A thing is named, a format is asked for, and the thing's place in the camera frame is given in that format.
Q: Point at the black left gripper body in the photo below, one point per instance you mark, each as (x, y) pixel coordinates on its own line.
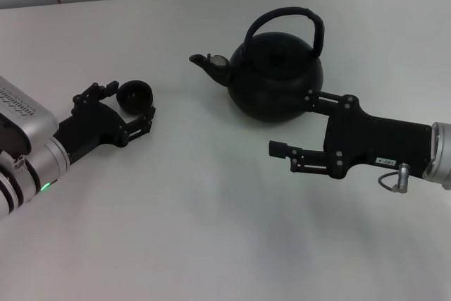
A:
(91, 128)

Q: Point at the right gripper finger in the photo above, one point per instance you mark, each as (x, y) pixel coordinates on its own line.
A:
(324, 101)
(278, 148)

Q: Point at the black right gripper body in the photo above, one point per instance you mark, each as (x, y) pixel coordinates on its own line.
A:
(377, 142)

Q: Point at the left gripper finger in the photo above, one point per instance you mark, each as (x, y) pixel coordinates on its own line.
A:
(93, 91)
(135, 130)

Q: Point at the small black teacup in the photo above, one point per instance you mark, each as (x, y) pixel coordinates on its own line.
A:
(135, 98)

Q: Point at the black round teapot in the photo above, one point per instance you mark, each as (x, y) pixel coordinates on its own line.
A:
(275, 86)

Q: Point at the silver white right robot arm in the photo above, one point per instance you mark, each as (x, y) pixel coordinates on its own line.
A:
(440, 156)

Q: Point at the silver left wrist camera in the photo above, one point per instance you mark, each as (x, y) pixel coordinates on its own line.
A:
(21, 110)

